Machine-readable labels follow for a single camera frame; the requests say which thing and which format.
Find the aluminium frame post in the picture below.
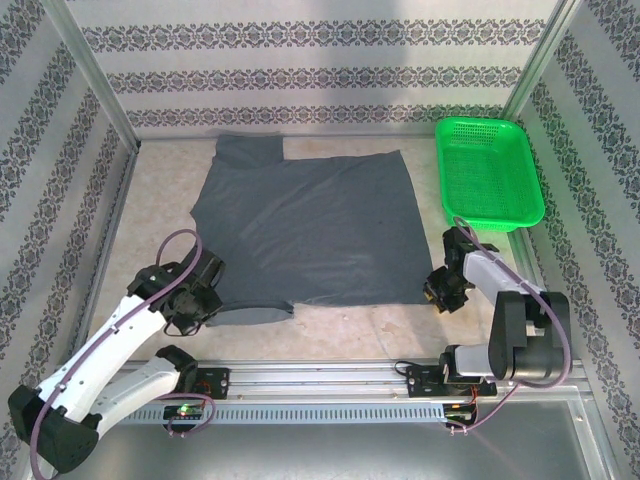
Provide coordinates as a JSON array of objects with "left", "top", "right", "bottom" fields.
[
  {"left": 498, "top": 0, "right": 589, "bottom": 129},
  {"left": 49, "top": 0, "right": 142, "bottom": 154}
]

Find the right controller board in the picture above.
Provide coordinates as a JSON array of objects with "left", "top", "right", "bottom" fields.
[{"left": 444, "top": 402, "right": 477, "bottom": 426}]

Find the slotted grey cable duct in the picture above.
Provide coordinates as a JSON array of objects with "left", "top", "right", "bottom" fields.
[{"left": 124, "top": 403, "right": 446, "bottom": 424}]

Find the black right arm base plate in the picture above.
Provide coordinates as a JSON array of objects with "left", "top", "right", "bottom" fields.
[{"left": 405, "top": 362, "right": 499, "bottom": 400}]

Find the controller board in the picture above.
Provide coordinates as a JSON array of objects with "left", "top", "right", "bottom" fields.
[
  {"left": 444, "top": 402, "right": 477, "bottom": 426},
  {"left": 163, "top": 403, "right": 207, "bottom": 426}
]

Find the grey t-shirt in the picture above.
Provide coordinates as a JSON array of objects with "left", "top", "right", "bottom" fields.
[{"left": 189, "top": 130, "right": 434, "bottom": 329}]

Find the aluminium mounting rail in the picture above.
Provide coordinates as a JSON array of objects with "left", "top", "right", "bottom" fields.
[{"left": 99, "top": 357, "right": 586, "bottom": 401}]

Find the aluminium side rail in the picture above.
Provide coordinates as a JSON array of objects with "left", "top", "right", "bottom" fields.
[
  {"left": 509, "top": 122, "right": 584, "bottom": 361},
  {"left": 67, "top": 142, "right": 142, "bottom": 366}
]

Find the green plastic basket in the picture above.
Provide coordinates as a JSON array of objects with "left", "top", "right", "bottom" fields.
[{"left": 434, "top": 116, "right": 546, "bottom": 235}]

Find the left controller board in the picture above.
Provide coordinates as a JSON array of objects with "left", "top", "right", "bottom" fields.
[{"left": 163, "top": 403, "right": 207, "bottom": 426}]

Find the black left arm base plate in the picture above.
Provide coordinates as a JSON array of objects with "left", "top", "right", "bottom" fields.
[{"left": 187, "top": 367, "right": 232, "bottom": 401}]

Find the grey metal sheet panel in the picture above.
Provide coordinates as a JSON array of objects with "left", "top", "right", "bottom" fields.
[{"left": 49, "top": 399, "right": 616, "bottom": 480}]

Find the aluminium back rail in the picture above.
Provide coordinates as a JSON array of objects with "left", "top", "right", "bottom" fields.
[{"left": 132, "top": 130, "right": 437, "bottom": 144}]

